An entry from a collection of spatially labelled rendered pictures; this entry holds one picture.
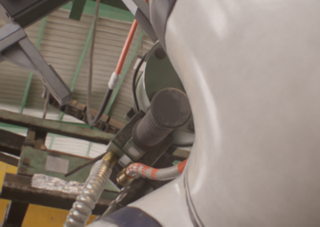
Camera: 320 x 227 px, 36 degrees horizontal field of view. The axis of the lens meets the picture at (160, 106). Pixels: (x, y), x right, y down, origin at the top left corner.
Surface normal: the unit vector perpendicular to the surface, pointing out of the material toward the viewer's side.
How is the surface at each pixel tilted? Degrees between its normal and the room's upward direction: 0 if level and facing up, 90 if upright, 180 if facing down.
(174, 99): 115
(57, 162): 90
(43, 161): 90
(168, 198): 63
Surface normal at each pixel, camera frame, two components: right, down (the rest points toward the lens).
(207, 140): -0.93, 0.18
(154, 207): -0.20, -0.93
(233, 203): -0.77, 0.32
